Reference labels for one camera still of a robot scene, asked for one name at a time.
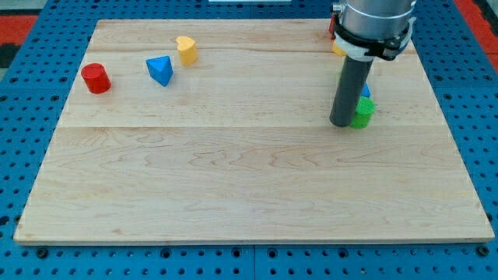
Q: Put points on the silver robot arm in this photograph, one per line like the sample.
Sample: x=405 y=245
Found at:
x=374 y=19

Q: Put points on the yellow block under arm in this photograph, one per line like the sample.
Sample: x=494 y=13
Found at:
x=337 y=50

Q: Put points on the red block under arm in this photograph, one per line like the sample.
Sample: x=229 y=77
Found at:
x=331 y=28

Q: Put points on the yellow heart block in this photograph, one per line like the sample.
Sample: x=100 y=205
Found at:
x=187 y=50

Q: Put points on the blue triangle block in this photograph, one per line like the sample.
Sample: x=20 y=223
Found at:
x=160 y=69

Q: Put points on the wooden board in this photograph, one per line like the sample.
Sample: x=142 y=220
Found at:
x=238 y=148

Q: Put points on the green ribbed block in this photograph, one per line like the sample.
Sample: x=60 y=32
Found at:
x=363 y=113

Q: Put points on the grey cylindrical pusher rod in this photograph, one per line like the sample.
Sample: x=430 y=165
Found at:
x=350 y=86

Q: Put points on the blue block behind rod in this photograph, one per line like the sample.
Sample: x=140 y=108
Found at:
x=366 y=91

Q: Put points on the red cylinder block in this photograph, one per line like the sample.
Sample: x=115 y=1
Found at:
x=96 y=78

